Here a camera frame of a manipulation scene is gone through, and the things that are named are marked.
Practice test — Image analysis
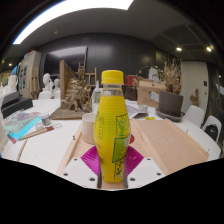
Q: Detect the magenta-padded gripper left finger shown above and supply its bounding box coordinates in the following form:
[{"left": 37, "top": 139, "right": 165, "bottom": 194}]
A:
[{"left": 62, "top": 145, "right": 102, "bottom": 190}]

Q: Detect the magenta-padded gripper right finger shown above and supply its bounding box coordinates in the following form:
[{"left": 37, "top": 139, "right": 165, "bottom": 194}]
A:
[{"left": 123, "top": 145, "right": 166, "bottom": 190}]

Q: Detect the yellow drink bottle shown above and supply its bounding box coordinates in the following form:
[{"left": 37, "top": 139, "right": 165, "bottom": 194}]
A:
[{"left": 93, "top": 69, "right": 132, "bottom": 184}]

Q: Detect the light wooden drawing board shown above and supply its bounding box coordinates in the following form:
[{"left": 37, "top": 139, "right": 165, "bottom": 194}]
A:
[{"left": 55, "top": 118, "right": 210, "bottom": 177}]

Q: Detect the beige cup with brown dots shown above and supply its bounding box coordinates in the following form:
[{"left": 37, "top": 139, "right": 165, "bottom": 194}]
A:
[{"left": 81, "top": 112, "right": 98, "bottom": 145}]

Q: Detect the wooden paint brush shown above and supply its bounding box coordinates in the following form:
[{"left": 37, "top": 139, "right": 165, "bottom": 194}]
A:
[{"left": 19, "top": 123, "right": 63, "bottom": 141}]

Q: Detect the grey round plant saucer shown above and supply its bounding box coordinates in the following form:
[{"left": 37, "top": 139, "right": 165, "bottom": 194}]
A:
[{"left": 154, "top": 108, "right": 186, "bottom": 123}]

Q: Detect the small paint jar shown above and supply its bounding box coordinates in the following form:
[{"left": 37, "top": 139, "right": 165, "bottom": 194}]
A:
[{"left": 40, "top": 113, "right": 52, "bottom": 127}]

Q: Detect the newspaper stack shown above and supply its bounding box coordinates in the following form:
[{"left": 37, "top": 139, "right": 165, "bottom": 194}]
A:
[{"left": 124, "top": 99, "right": 149, "bottom": 120}]

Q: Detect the small white round jar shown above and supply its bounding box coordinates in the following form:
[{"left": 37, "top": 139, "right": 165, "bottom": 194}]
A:
[{"left": 137, "top": 104, "right": 149, "bottom": 113}]

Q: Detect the colourful painted pad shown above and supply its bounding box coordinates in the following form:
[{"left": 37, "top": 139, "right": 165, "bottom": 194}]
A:
[{"left": 2, "top": 110, "right": 43, "bottom": 144}]

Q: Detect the grey pot with dried plant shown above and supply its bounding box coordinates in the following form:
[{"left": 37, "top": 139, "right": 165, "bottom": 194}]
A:
[{"left": 158, "top": 59, "right": 185, "bottom": 118}]

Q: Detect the brown twig sculpture on base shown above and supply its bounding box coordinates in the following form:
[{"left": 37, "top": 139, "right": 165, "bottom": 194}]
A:
[{"left": 49, "top": 59, "right": 94, "bottom": 120}]

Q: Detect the black backpack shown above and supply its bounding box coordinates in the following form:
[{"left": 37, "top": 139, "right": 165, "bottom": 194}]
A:
[{"left": 204, "top": 123, "right": 219, "bottom": 141}]

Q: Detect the clear bottle with green label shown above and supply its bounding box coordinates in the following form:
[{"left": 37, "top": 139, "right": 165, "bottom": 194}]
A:
[{"left": 93, "top": 80, "right": 103, "bottom": 104}]

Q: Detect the brown cardboard box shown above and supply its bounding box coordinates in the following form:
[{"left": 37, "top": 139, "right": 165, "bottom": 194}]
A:
[{"left": 136, "top": 79, "right": 167, "bottom": 109}]

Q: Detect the dark brown box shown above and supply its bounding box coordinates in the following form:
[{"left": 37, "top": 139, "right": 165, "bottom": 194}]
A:
[{"left": 122, "top": 85, "right": 138, "bottom": 102}]

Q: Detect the wooden figure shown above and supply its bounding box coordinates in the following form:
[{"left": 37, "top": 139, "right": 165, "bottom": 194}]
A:
[{"left": 189, "top": 88, "right": 200, "bottom": 108}]

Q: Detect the black case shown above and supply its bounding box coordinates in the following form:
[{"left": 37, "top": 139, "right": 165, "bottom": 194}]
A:
[
  {"left": 1, "top": 97, "right": 34, "bottom": 119},
  {"left": 1, "top": 90, "right": 20, "bottom": 108}
]

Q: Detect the white plaster bust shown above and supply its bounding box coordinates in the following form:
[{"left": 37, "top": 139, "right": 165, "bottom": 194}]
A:
[
  {"left": 42, "top": 72, "right": 54, "bottom": 93},
  {"left": 53, "top": 78, "right": 62, "bottom": 93}
]

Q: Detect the red box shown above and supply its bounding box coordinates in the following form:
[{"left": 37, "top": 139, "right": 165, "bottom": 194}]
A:
[{"left": 125, "top": 74, "right": 139, "bottom": 88}]

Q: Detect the wooden easel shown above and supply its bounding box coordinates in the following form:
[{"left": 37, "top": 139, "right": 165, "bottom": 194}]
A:
[
  {"left": 78, "top": 64, "right": 98, "bottom": 88},
  {"left": 30, "top": 66, "right": 41, "bottom": 100}
]

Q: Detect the white plaster figure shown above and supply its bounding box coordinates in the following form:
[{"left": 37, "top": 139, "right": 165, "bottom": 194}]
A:
[{"left": 148, "top": 66, "right": 160, "bottom": 83}]

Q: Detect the white display panel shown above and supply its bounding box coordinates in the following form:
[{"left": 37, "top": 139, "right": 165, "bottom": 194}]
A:
[{"left": 18, "top": 50, "right": 43, "bottom": 99}]

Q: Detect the long ceiling light strip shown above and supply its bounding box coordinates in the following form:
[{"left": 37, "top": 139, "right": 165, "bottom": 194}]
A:
[{"left": 12, "top": 0, "right": 134, "bottom": 45}]

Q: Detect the black wall screen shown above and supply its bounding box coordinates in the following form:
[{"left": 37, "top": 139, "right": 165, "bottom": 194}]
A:
[{"left": 43, "top": 45, "right": 88, "bottom": 76}]

